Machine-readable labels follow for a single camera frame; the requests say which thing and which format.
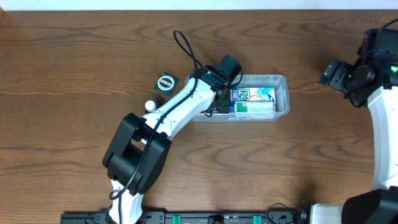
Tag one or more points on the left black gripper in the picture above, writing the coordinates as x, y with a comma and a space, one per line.
227, 109

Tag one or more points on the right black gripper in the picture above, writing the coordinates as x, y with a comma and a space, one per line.
330, 72

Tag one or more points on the white green medicine box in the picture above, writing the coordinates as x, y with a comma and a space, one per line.
252, 108

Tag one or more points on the blue Kool Fever box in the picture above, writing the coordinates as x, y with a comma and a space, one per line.
252, 94

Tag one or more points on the green square packet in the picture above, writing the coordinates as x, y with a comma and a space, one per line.
166, 84

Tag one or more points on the dark bottle white cap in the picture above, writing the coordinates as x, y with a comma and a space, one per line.
150, 106

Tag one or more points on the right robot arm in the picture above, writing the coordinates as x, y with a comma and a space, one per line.
379, 49

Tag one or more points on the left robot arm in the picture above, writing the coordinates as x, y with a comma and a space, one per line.
137, 153

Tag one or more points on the clear plastic container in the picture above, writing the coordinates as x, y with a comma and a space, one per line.
278, 82

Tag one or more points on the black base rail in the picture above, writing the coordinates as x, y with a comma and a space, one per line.
274, 215

